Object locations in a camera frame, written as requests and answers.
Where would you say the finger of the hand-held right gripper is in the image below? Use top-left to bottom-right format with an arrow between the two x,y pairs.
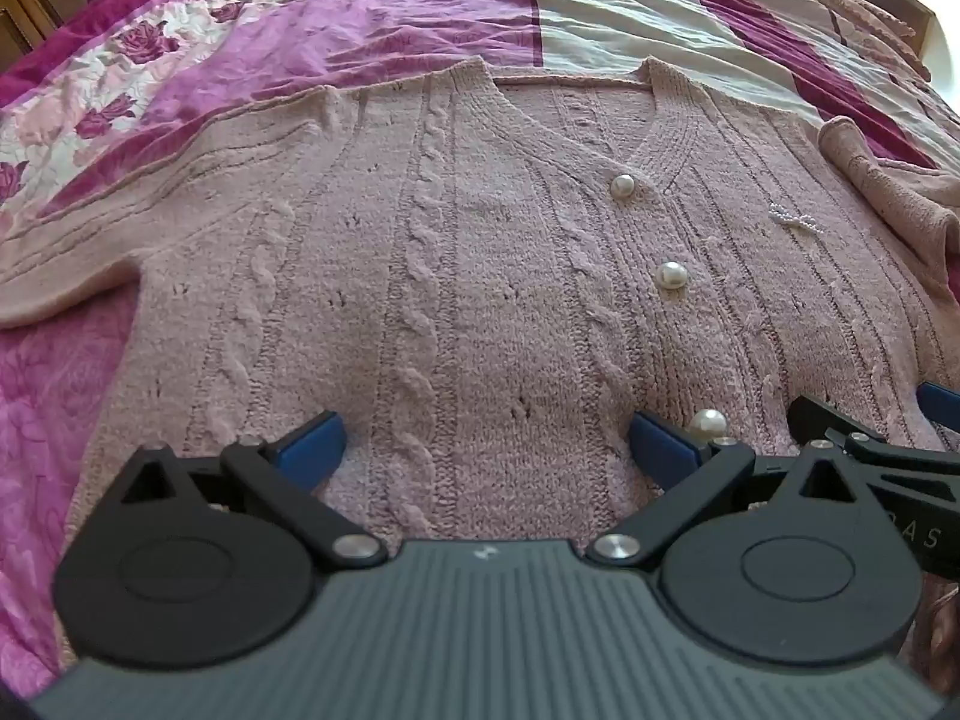
916,381 -> 960,433
787,394 -> 960,478

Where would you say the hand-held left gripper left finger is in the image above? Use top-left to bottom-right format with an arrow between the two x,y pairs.
118,411 -> 389,569

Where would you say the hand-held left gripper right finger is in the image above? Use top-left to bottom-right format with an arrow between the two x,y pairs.
585,411 -> 893,568

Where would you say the pink knitted cardigan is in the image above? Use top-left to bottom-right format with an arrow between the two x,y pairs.
0,56 -> 960,683

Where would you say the magenta floral bed blanket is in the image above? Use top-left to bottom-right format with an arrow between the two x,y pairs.
0,0 -> 960,695

